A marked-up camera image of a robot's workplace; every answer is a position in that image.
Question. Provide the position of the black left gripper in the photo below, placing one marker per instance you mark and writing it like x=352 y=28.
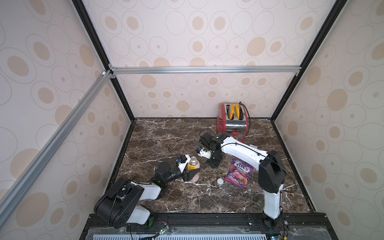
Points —
x=188 y=177

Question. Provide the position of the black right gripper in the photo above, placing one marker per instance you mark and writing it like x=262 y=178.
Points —
x=214 y=160

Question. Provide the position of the clear pink drink bottle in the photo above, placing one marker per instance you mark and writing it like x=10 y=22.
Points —
x=193 y=165

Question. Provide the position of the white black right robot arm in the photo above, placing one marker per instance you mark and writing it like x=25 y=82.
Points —
x=269 y=165

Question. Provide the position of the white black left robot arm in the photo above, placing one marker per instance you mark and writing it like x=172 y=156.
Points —
x=119 y=204

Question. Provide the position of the white loose bottle cap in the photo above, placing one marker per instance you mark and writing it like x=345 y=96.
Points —
x=220 y=181

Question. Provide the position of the purple candy bag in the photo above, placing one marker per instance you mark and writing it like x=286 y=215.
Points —
x=239 y=173

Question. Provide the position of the red and steel toaster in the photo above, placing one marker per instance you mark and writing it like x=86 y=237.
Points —
x=238 y=129

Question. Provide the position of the yellow toy toast slice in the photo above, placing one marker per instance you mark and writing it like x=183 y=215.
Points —
x=230 y=111
x=238 y=112

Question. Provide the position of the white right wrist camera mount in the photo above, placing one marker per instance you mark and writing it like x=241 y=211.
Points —
x=204 y=153

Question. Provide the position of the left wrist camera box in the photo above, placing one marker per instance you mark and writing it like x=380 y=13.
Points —
x=182 y=162

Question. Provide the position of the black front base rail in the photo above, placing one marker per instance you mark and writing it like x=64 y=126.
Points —
x=309 y=226

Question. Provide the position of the aluminium horizontal frame bar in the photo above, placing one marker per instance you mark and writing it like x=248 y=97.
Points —
x=114 y=71

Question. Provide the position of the aluminium diagonal frame bar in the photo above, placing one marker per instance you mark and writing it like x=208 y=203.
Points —
x=13 y=198

